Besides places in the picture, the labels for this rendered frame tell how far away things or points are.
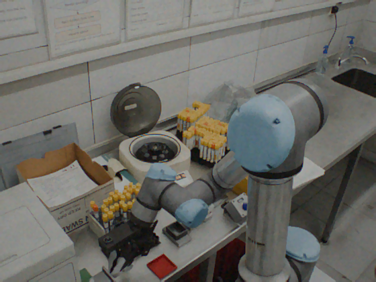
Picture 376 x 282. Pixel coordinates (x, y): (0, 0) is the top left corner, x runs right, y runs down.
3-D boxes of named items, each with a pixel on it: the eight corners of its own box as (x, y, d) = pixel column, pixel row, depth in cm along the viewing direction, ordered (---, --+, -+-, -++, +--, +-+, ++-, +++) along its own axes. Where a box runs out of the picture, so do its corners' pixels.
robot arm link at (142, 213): (147, 211, 97) (129, 194, 102) (140, 225, 98) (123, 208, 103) (166, 210, 103) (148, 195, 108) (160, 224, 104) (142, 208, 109)
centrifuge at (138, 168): (148, 207, 136) (148, 180, 130) (114, 163, 157) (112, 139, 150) (202, 185, 148) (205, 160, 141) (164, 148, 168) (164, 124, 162)
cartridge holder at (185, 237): (178, 247, 121) (179, 240, 119) (162, 231, 127) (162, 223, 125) (191, 240, 124) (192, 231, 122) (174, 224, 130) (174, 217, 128)
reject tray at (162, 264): (160, 279, 110) (160, 278, 110) (146, 265, 114) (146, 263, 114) (177, 268, 114) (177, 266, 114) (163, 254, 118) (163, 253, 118)
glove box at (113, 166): (118, 210, 134) (116, 190, 129) (84, 177, 149) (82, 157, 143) (146, 196, 141) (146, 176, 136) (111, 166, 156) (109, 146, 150)
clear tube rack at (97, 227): (105, 245, 120) (103, 229, 116) (89, 227, 126) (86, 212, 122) (154, 217, 132) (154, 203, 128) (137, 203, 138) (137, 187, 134)
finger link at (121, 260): (129, 282, 108) (141, 257, 106) (113, 285, 103) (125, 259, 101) (123, 275, 110) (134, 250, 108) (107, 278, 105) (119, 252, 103)
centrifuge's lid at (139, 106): (111, 90, 141) (103, 84, 147) (117, 149, 152) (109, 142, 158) (161, 78, 151) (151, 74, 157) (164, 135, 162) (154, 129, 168)
